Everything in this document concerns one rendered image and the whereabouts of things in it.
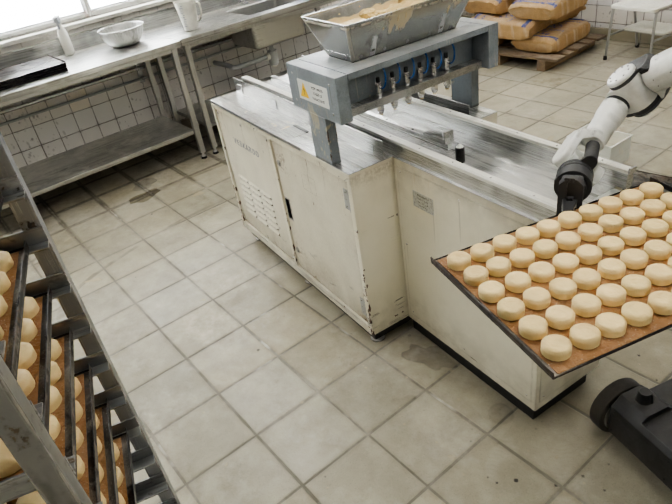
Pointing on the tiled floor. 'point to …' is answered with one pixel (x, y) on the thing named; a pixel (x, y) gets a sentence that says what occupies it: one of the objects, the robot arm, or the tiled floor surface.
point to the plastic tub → (620, 143)
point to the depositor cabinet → (324, 206)
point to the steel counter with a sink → (279, 23)
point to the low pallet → (547, 53)
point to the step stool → (643, 20)
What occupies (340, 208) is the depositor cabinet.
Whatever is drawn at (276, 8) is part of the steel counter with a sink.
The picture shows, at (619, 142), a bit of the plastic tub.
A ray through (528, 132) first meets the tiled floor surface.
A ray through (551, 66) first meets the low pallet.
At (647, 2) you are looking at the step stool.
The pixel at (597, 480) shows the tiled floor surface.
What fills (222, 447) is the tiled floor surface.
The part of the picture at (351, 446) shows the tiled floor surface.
